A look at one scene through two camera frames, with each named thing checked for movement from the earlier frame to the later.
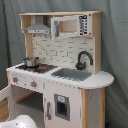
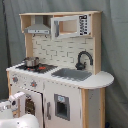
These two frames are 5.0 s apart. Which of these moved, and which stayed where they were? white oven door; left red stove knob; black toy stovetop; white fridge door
Moved: white oven door
Stayed: left red stove knob; black toy stovetop; white fridge door
